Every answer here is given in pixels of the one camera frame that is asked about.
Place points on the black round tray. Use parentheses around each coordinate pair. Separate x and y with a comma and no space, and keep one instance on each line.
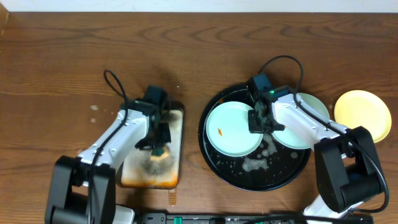
(270,166)

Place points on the green and yellow sponge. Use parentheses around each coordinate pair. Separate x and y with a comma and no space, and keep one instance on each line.
(160,153)

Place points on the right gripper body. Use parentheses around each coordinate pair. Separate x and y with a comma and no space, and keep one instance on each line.
(257,121)

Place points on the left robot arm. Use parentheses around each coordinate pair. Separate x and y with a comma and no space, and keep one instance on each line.
(83,188)

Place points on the yellow plate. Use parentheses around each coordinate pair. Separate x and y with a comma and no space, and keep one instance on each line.
(361,108)

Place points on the black rectangular sponge tray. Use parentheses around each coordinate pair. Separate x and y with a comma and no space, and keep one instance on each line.
(143,170)

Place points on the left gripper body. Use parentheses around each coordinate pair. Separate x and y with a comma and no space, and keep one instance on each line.
(160,137)

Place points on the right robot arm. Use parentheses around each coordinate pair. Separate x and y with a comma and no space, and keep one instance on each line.
(348,169)

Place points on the light blue plate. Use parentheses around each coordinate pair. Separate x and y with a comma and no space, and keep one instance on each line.
(227,129)
(287,138)

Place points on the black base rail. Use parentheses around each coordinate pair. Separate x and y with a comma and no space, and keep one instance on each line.
(217,218)

